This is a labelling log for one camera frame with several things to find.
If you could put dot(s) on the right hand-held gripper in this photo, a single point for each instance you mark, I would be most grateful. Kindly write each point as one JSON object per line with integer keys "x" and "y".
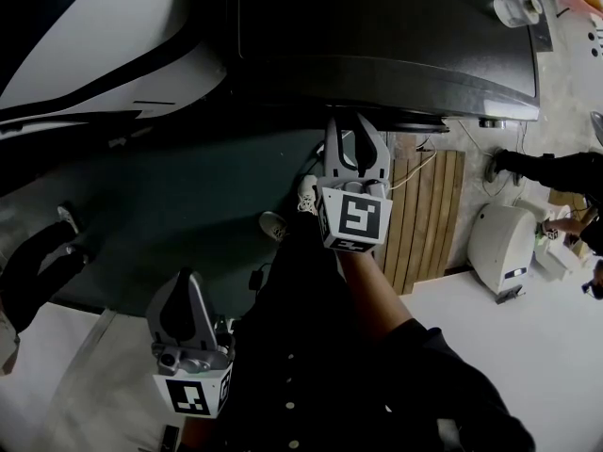
{"x": 360, "y": 214}

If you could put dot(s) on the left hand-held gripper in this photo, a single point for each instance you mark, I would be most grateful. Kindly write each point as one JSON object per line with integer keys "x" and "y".
{"x": 188, "y": 396}

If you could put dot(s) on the person's left forearm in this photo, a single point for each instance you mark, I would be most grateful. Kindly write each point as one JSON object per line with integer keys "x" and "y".
{"x": 198, "y": 433}

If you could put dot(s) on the person's right forearm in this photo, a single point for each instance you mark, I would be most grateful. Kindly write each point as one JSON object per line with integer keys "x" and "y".
{"x": 372, "y": 295}

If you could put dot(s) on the person's right shoe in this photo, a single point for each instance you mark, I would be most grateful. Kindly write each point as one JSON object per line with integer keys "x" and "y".
{"x": 308, "y": 196}

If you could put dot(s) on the person's shoe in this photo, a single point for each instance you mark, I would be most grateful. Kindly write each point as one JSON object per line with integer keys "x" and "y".
{"x": 273, "y": 226}
{"x": 308, "y": 196}

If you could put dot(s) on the black power adapter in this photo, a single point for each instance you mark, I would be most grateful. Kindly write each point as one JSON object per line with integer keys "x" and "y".
{"x": 256, "y": 278}

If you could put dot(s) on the wooden slat pallet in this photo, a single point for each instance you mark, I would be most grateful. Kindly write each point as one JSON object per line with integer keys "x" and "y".
{"x": 424, "y": 233}

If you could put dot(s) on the person's left shoe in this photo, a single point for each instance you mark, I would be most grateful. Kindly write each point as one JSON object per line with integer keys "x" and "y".
{"x": 273, "y": 226}

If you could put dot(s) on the dark green floor mat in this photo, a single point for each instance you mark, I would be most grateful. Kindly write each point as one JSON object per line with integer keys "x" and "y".
{"x": 165, "y": 205}

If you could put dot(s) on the dark grey washing machine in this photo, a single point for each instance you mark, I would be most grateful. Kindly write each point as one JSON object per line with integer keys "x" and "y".
{"x": 377, "y": 26}

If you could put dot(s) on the person's black shirt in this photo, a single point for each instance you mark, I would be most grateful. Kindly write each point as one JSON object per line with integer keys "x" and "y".
{"x": 330, "y": 370}

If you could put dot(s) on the white rounded appliance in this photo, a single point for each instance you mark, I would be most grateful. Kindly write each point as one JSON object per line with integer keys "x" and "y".
{"x": 499, "y": 252}

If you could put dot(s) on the white table with black marks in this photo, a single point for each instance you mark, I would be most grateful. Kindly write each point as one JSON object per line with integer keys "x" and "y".
{"x": 579, "y": 31}

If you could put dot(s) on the black and white machine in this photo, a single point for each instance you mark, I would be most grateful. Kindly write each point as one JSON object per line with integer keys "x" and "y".
{"x": 94, "y": 31}

